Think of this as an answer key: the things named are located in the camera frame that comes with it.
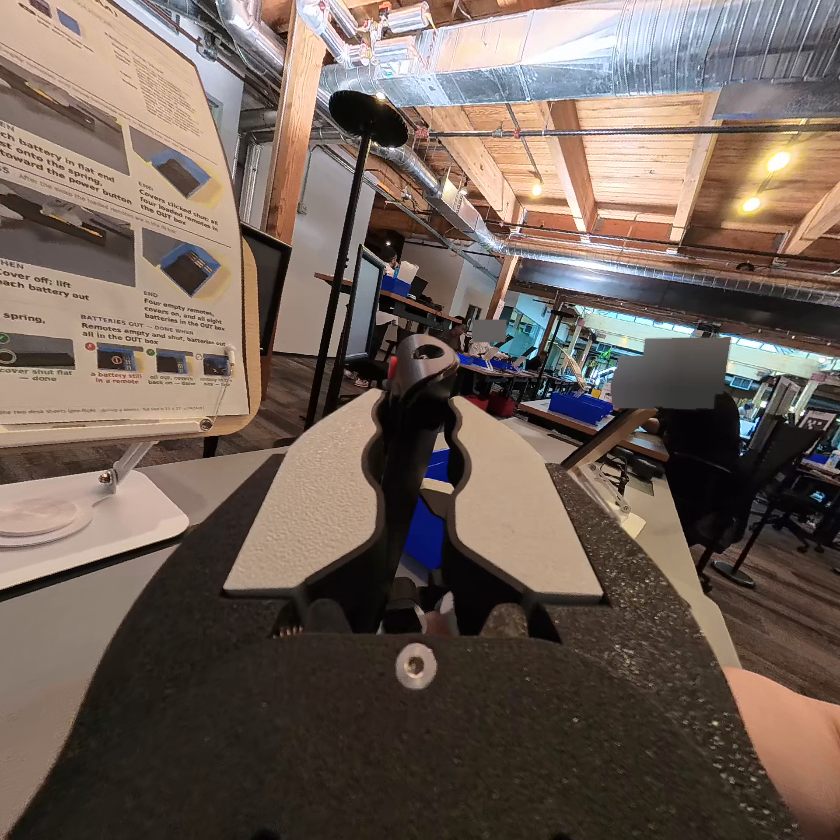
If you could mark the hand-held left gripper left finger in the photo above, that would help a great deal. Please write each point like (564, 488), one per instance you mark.
(308, 505)

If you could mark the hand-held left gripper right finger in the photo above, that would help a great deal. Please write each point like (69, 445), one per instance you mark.
(518, 512)

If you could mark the black remote control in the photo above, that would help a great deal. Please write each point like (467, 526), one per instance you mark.
(413, 420)

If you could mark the person's right forearm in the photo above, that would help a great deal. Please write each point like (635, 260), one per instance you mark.
(787, 741)

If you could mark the blue plastic bin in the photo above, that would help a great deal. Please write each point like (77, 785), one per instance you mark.
(581, 407)
(426, 525)

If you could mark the red plastic bin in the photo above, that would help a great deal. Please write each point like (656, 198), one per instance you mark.
(502, 405)

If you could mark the grey display on stand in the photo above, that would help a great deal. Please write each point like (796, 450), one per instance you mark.
(364, 308)

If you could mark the white stand base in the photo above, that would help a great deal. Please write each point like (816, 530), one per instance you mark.
(98, 518)

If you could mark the black office chair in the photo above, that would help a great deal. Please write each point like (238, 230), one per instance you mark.
(787, 459)

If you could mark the black pole stand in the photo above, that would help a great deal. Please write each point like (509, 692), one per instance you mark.
(354, 216)

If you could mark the printed instruction sheet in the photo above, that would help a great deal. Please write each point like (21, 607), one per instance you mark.
(98, 197)

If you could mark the wooden column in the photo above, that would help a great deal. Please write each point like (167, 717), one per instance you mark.
(295, 131)

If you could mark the silver ventilation duct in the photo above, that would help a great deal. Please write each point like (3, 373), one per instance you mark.
(525, 52)

